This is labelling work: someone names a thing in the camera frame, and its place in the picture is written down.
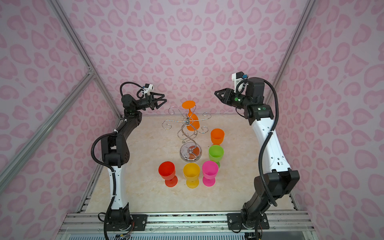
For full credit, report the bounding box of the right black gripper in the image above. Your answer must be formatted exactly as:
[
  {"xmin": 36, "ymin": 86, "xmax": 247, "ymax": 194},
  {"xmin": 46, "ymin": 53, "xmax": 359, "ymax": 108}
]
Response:
[{"xmin": 214, "ymin": 88, "xmax": 252, "ymax": 110}]

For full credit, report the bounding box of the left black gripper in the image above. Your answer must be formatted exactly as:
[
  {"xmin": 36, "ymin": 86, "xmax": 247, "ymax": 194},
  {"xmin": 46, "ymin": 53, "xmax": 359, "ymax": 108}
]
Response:
[{"xmin": 134, "ymin": 94, "xmax": 167, "ymax": 113}]

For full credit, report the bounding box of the orange wine glass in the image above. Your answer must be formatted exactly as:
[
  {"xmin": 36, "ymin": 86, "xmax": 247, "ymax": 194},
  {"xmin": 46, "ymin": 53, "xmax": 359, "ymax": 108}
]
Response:
[
  {"xmin": 182, "ymin": 101, "xmax": 200, "ymax": 132},
  {"xmin": 211, "ymin": 129, "xmax": 225, "ymax": 145}
]

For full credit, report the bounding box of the green plastic wine glass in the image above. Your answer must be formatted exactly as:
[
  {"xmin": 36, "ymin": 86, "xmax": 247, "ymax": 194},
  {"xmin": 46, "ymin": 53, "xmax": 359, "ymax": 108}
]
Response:
[{"xmin": 209, "ymin": 145, "xmax": 224, "ymax": 168}]

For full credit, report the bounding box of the red plastic wine glass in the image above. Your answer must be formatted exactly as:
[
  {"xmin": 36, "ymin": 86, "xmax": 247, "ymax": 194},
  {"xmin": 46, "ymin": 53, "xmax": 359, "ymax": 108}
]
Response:
[{"xmin": 158, "ymin": 161, "xmax": 178, "ymax": 188}]

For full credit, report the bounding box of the pink plastic wine glass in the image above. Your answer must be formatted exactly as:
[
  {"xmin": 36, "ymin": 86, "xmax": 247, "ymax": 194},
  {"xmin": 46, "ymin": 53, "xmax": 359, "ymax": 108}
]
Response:
[{"xmin": 202, "ymin": 161, "xmax": 219, "ymax": 187}]

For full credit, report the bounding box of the yellow plastic wine glass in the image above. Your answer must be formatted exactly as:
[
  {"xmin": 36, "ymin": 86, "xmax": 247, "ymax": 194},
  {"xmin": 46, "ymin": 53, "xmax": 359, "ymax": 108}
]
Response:
[{"xmin": 183, "ymin": 163, "xmax": 200, "ymax": 189}]

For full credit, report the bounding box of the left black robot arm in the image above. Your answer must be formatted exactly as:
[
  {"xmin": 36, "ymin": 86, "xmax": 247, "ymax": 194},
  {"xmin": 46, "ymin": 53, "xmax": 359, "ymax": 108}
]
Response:
[{"xmin": 101, "ymin": 93, "xmax": 167, "ymax": 232}]

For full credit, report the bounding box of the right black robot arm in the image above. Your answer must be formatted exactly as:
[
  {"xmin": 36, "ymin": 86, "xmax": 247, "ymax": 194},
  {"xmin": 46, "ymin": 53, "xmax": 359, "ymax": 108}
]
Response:
[{"xmin": 215, "ymin": 72, "xmax": 300, "ymax": 234}]

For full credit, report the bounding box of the chrome wine glass rack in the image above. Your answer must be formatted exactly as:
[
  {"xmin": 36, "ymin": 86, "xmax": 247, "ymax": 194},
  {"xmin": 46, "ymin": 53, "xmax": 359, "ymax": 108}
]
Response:
[{"xmin": 162, "ymin": 106, "xmax": 212, "ymax": 163}]

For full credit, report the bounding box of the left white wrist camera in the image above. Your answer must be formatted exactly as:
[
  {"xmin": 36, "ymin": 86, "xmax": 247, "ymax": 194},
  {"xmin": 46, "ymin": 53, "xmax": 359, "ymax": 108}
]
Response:
[{"xmin": 142, "ymin": 84, "xmax": 155, "ymax": 96}]

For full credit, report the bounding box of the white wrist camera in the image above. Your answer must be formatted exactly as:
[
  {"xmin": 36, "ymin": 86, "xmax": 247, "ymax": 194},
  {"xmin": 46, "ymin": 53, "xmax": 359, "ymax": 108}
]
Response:
[
  {"xmin": 142, "ymin": 84, "xmax": 155, "ymax": 96},
  {"xmin": 231, "ymin": 72, "xmax": 248, "ymax": 92}
]

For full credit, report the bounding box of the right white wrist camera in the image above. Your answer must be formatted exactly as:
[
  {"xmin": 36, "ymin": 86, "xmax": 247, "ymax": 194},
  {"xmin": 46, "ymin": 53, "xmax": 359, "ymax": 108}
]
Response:
[{"xmin": 231, "ymin": 72, "xmax": 248, "ymax": 92}]

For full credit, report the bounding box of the aluminium frame diagonal beam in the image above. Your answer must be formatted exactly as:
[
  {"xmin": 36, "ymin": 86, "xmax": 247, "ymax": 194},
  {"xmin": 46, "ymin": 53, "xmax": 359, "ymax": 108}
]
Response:
[{"xmin": 1, "ymin": 71, "xmax": 95, "ymax": 192}]

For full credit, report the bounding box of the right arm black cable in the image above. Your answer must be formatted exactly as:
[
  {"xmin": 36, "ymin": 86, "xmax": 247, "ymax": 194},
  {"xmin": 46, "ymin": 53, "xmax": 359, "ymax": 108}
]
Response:
[{"xmin": 236, "ymin": 78, "xmax": 280, "ymax": 208}]

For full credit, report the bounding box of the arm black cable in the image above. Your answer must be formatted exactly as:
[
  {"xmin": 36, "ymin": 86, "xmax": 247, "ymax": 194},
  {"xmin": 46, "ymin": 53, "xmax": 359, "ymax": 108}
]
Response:
[
  {"xmin": 90, "ymin": 81, "xmax": 145, "ymax": 240},
  {"xmin": 236, "ymin": 78, "xmax": 280, "ymax": 208}
]

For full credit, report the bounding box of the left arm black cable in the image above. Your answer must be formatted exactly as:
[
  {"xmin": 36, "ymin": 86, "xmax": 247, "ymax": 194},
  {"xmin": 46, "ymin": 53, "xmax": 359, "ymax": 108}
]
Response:
[{"xmin": 90, "ymin": 81, "xmax": 145, "ymax": 240}]

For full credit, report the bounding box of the aluminium frame right post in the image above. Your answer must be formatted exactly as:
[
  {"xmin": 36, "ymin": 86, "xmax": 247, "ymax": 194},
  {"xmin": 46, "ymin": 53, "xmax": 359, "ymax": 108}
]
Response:
[{"xmin": 263, "ymin": 1, "xmax": 319, "ymax": 90}]

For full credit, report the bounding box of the aluminium frame post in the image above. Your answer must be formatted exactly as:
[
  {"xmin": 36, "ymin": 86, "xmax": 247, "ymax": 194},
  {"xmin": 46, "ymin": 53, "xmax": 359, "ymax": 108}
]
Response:
[
  {"xmin": 263, "ymin": 1, "xmax": 319, "ymax": 90},
  {"xmin": 47, "ymin": 1, "xmax": 123, "ymax": 119}
]

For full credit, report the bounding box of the aluminium frame left post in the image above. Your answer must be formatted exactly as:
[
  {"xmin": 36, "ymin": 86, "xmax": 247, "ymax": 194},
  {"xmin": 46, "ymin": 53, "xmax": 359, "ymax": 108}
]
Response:
[{"xmin": 47, "ymin": 1, "xmax": 123, "ymax": 119}]

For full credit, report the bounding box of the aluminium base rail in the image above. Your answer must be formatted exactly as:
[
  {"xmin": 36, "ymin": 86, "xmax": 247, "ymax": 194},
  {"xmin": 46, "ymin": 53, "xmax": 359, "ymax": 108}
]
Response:
[{"xmin": 57, "ymin": 210, "xmax": 319, "ymax": 240}]

